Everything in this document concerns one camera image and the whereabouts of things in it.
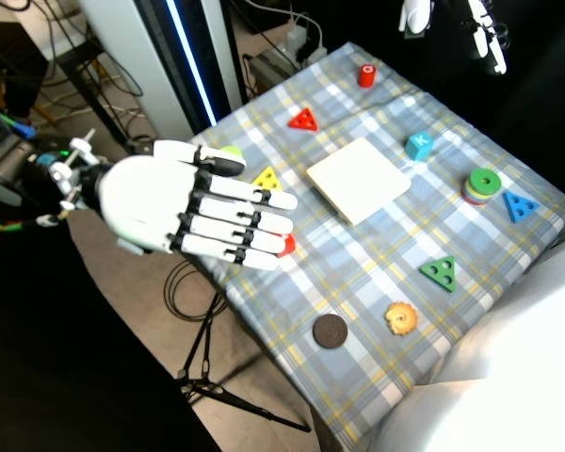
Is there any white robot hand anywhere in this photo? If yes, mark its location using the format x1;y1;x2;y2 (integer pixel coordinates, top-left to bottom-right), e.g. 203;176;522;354
97;139;299;272
398;0;509;75

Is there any cyan letter cube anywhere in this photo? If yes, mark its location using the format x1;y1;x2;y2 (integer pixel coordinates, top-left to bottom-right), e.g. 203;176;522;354
404;133;435;163

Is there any red small block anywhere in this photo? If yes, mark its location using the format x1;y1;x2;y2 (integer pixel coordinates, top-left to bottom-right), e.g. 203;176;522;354
276;234;297;259

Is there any red cylinder letter block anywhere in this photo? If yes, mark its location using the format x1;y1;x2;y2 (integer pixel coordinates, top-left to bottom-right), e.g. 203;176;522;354
357;63;378;89

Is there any yellow triangle block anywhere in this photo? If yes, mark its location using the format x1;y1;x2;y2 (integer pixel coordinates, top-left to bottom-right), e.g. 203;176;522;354
251;166;283;193

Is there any blue triangle block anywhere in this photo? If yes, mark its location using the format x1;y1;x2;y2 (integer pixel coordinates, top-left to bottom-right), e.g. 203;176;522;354
502;191;541;224

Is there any red triangle block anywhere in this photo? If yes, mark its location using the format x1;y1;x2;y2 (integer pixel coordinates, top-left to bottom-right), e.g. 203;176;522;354
286;107;320;134

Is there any green triangle block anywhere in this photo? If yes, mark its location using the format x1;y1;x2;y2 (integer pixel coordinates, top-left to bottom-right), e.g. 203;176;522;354
418;255;457;294

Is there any black metal stand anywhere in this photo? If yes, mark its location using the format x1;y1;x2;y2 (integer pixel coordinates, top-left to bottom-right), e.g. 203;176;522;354
54;40;145;154

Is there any white column with blue light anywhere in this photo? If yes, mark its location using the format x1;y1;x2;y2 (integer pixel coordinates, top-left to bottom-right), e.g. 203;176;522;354
77;0;249;142

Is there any dark grey box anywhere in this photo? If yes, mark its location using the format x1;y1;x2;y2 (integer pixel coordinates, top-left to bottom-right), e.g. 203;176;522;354
243;50;299;98

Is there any black tripod stand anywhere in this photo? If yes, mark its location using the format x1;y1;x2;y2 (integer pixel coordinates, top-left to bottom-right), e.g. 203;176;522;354
176;291;312;433

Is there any small white table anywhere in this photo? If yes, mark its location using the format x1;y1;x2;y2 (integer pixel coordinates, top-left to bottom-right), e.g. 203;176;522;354
305;136;412;228

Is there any white power strip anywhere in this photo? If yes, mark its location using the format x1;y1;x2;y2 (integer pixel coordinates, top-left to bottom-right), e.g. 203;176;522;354
282;23;329;65

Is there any blue plaid table cloth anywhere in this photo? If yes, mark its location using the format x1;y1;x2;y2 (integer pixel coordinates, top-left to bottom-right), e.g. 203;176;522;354
190;40;565;452

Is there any dark brown round cookie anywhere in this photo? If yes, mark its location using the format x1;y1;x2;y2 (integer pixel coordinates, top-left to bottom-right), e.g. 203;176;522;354
312;314;348;350

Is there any yellow flower biscuit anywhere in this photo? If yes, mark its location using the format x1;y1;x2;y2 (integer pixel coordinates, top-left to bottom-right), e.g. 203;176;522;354
384;301;419;336

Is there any white robot body shell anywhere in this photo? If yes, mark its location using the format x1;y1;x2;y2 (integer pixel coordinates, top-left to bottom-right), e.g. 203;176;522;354
371;225;565;452

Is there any coiled black cable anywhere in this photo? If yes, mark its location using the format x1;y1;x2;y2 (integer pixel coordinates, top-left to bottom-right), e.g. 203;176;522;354
163;258;230;324

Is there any green stacking ring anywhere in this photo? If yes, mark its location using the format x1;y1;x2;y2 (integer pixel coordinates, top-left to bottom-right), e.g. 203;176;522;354
467;168;503;195

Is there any yellow stacking ring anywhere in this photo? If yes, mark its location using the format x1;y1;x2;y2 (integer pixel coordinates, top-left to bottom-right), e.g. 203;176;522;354
460;183;498;202

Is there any red stacking ring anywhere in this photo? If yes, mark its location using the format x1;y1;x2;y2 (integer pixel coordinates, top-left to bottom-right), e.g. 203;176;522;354
461;176;494;207

